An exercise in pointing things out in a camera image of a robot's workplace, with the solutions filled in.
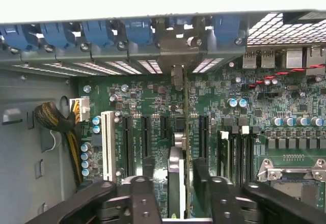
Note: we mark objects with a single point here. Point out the green Dell motherboard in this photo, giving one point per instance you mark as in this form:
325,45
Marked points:
142,99

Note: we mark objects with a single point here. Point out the short black expansion slot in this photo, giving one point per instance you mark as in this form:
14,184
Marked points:
164,127

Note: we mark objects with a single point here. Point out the silver port block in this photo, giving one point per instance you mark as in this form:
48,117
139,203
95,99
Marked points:
315,61
295,58

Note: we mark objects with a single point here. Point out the blue slot clip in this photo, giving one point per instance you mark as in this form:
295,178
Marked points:
178,21
54,34
138,31
12,37
98,33
226,29

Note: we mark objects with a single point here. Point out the white PCI slot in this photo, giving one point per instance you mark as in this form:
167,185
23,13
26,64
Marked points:
108,145

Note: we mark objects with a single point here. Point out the white power connector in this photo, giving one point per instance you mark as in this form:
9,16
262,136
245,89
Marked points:
81,109

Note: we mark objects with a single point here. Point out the silver USB port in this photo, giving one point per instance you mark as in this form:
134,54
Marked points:
268,59
250,59

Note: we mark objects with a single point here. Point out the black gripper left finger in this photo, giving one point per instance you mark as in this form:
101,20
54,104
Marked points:
145,201

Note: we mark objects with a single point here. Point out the CPU socket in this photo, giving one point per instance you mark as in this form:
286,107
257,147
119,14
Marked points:
293,191

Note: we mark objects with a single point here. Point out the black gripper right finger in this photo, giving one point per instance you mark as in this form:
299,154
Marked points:
224,203

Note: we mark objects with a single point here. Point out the perforated black slot cover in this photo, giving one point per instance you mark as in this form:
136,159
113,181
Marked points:
119,65
94,66
33,67
63,65
150,65
211,63

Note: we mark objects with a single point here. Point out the long black expansion slot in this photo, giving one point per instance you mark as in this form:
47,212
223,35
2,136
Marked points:
204,137
128,145
146,137

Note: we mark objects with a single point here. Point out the black open PC case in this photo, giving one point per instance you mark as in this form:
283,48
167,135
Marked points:
280,28

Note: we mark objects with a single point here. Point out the black RAM slot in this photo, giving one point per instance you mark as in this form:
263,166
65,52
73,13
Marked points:
252,157
236,157
244,157

